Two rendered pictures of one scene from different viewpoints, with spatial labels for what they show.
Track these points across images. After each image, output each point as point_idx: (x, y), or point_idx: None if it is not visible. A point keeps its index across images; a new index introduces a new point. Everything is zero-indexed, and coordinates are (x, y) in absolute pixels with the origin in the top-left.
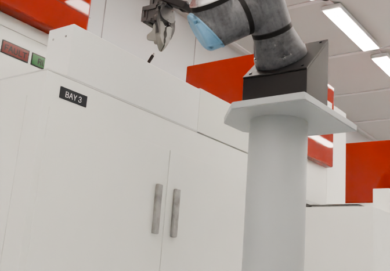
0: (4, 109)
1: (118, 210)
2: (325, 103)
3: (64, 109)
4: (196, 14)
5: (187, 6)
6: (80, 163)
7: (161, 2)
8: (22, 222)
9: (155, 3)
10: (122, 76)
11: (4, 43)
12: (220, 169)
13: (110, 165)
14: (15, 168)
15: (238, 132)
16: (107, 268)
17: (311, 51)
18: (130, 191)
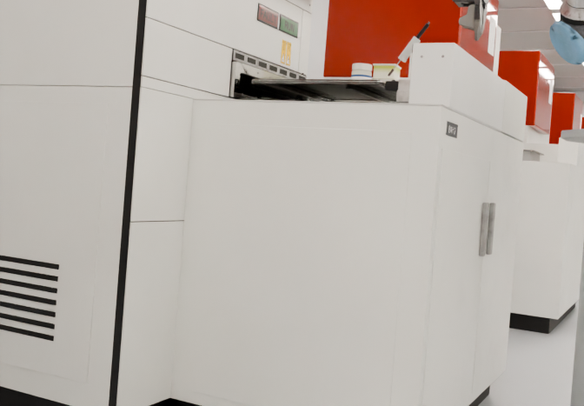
0: (375, 143)
1: (466, 241)
2: None
3: (447, 146)
4: (573, 27)
5: None
6: (453, 202)
7: None
8: (425, 278)
9: None
10: (473, 91)
11: (261, 9)
12: (509, 167)
13: (465, 196)
14: (405, 216)
15: (519, 120)
16: (460, 302)
17: None
18: (472, 217)
